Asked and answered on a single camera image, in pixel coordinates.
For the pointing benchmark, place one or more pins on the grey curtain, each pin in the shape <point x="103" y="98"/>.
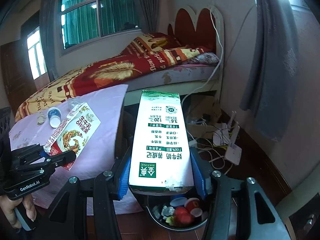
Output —
<point x="47" y="13"/>
<point x="148" y="12"/>

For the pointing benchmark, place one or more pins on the red plastic bag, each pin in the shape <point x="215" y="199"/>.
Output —
<point x="182" y="216"/>

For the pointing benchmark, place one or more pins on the person's left hand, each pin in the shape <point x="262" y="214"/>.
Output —
<point x="8" y="206"/>

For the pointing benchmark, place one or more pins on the cardboard box under bed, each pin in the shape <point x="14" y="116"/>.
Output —
<point x="202" y="114"/>

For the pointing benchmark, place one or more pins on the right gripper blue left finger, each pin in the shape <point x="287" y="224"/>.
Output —
<point x="123" y="172"/>

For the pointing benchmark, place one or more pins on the red yellow bed blanket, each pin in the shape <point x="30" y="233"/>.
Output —
<point x="103" y="74"/>

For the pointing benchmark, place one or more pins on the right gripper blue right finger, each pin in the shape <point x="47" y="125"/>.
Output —
<point x="200" y="173"/>

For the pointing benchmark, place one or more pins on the red paper cup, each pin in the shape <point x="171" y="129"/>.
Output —
<point x="192" y="203"/>

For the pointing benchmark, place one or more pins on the red white snack carton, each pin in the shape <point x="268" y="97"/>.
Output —
<point x="74" y="131"/>

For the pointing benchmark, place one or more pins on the blue patterned paper cup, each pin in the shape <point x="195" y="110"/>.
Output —
<point x="179" y="201"/>

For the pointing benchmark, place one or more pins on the grey curtain right window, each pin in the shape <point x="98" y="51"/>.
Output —
<point x="272" y="83"/>

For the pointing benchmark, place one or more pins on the white bed frame with mattress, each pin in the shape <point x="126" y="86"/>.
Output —
<point x="184" y="79"/>

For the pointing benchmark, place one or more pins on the brown wooden door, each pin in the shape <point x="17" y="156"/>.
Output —
<point x="16" y="73"/>

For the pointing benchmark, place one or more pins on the grey curtain centre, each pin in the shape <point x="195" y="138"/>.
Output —
<point x="148" y="12"/>

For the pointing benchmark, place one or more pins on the green white milk carton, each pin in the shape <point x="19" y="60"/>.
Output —
<point x="160" y="160"/>

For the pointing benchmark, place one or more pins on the red patterned pillow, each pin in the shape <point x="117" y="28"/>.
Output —
<point x="150" y="42"/>

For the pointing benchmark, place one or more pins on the small plastic water bottle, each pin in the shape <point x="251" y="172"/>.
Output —
<point x="54" y="114"/>

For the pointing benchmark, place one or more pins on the grey curtain left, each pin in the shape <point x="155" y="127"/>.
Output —
<point x="47" y="13"/>

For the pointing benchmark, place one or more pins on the red heart-shaped headboard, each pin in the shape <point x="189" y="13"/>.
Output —
<point x="204" y="28"/>

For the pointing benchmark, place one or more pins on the white wifi router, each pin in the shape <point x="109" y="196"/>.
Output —
<point x="225" y="135"/>

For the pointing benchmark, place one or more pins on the yellow balled cloth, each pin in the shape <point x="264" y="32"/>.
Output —
<point x="170" y="220"/>

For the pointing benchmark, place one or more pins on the black plastic trash bucket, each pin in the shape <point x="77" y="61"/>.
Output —
<point x="158" y="209"/>

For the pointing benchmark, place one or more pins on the large window green curtains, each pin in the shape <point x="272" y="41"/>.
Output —
<point x="85" y="20"/>

